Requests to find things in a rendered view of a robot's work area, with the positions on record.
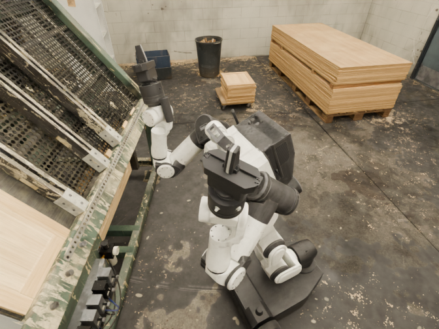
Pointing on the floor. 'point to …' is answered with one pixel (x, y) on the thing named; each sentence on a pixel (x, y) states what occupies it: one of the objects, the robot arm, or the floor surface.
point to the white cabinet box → (91, 20)
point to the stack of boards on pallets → (336, 70)
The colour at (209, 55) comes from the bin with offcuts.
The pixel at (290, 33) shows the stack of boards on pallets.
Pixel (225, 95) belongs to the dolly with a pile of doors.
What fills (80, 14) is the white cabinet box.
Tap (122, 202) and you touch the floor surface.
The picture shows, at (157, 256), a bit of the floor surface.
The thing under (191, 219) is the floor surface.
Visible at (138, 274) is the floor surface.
